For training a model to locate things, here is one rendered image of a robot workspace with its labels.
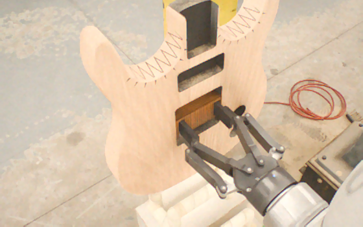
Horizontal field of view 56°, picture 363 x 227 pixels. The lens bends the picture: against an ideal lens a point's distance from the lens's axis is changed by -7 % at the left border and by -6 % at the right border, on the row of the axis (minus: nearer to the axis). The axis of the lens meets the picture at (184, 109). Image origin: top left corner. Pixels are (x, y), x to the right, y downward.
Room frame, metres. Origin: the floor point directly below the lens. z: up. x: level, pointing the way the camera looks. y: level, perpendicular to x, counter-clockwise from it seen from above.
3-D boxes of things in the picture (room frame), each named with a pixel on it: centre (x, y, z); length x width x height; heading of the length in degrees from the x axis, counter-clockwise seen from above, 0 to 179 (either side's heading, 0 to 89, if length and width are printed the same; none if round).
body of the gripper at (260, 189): (0.29, -0.12, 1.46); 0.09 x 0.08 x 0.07; 36
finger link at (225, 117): (0.43, -0.06, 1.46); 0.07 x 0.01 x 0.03; 35
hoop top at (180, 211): (0.40, -0.04, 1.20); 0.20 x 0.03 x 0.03; 126
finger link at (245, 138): (0.36, -0.11, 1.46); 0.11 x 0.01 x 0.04; 15
